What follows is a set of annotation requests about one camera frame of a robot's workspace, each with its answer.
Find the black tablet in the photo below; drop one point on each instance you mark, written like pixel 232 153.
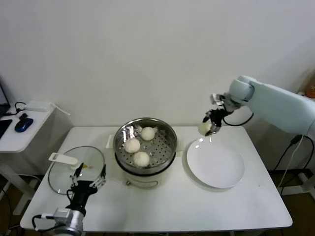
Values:
pixel 5 126

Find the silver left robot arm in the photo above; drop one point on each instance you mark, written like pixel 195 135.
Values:
pixel 73 222

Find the white desk foot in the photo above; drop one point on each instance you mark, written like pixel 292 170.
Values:
pixel 307 182

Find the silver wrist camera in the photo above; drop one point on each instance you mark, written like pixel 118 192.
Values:
pixel 60 213
pixel 217 98

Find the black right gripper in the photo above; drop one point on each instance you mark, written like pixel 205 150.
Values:
pixel 217 116

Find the small black adapter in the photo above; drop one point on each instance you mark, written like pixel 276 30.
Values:
pixel 23 116

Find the white side table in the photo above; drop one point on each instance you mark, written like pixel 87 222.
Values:
pixel 14 140

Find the white shelf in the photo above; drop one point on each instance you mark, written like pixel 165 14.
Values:
pixel 301 94

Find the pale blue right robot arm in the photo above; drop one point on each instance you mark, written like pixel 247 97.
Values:
pixel 270 103

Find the white round plate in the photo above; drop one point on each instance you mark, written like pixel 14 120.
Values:
pixel 214 164

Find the orange bag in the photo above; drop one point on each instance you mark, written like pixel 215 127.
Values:
pixel 310 91

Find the black laptop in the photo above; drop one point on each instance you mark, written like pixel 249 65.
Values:
pixel 3 98

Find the white thin stick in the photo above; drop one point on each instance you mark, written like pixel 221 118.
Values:
pixel 60 109

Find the blue computer mouse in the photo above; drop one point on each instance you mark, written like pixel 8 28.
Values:
pixel 23 125

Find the white electric cooker pot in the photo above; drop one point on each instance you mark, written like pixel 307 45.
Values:
pixel 145 180

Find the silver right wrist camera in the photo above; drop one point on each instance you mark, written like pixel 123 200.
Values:
pixel 217 98

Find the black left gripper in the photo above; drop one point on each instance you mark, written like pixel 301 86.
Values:
pixel 82 194

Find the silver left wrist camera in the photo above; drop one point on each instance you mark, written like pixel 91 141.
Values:
pixel 60 213

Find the stainless steel steamer basket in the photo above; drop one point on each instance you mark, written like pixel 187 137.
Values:
pixel 162 147

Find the white steamed baozi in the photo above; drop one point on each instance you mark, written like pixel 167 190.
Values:
pixel 132 145
pixel 204 128
pixel 147 134
pixel 141 159

